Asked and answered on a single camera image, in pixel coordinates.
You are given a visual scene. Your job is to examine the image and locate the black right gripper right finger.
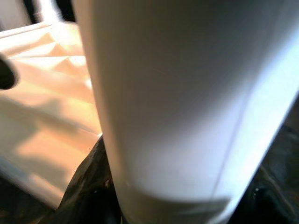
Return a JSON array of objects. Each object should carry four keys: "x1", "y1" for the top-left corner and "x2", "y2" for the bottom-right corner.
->
[{"x1": 240, "y1": 170, "x2": 299, "y2": 224}]

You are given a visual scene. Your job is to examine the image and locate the black plastic table cover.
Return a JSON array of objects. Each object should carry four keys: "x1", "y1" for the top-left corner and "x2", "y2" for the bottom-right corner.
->
[{"x1": 0, "y1": 0, "x2": 299, "y2": 224}]

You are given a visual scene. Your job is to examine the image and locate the white plastic table top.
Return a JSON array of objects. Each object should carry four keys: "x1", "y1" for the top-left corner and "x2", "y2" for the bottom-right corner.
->
[{"x1": 0, "y1": 22, "x2": 103, "y2": 210}]

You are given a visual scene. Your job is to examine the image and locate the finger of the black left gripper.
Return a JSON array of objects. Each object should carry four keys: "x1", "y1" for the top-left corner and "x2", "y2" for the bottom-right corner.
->
[{"x1": 0, "y1": 55, "x2": 21, "y2": 91}]

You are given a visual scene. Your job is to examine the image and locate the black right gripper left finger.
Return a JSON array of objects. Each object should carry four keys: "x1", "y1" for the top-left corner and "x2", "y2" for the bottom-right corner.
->
[{"x1": 55, "y1": 135, "x2": 122, "y2": 224}]

